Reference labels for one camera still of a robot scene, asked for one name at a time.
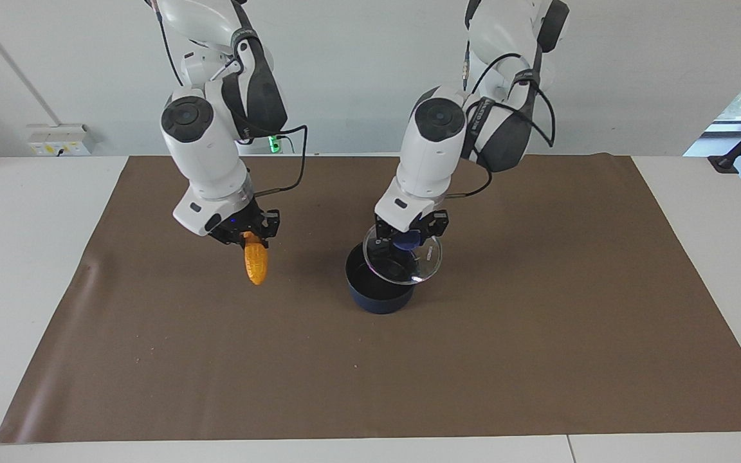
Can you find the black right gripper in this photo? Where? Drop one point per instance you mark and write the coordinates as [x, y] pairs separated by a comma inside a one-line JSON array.
[[238, 222]]

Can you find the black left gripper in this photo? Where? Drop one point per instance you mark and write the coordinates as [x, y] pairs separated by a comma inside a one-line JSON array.
[[409, 225]]

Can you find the glass lid with purple knob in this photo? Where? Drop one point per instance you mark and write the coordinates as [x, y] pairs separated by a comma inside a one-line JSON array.
[[409, 267]]

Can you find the yellow corn cob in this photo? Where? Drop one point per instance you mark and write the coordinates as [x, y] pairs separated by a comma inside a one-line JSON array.
[[256, 263]]

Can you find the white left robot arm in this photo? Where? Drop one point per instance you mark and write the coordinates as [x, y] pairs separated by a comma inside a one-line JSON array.
[[435, 148]]

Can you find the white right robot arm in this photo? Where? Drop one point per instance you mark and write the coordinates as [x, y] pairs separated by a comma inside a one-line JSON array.
[[210, 148]]

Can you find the green lit device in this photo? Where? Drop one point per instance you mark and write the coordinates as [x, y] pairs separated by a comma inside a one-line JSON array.
[[275, 144]]

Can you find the brown table mat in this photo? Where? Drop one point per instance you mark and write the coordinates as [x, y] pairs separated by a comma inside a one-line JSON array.
[[473, 360]]

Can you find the white wall power outlet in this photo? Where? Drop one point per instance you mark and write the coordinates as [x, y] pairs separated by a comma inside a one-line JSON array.
[[62, 140]]

